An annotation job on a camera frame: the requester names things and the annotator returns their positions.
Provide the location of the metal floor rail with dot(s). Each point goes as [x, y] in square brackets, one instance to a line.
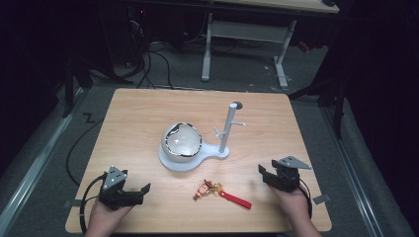
[29, 177]
[355, 171]

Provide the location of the black metal stand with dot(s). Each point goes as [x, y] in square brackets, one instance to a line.
[69, 85]
[332, 95]

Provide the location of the white hook stand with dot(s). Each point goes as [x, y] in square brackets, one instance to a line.
[210, 151]

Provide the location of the grey tape tab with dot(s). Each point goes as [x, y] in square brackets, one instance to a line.
[321, 199]
[73, 203]

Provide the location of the white-framed desk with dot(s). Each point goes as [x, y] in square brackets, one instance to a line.
[247, 31]

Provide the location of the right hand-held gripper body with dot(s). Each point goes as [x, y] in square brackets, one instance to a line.
[288, 174]

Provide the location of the person's left hand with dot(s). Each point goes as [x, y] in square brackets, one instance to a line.
[105, 219]

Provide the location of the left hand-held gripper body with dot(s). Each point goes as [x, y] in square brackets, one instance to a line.
[113, 187]

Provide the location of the person's right hand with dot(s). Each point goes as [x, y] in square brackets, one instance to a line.
[291, 205]

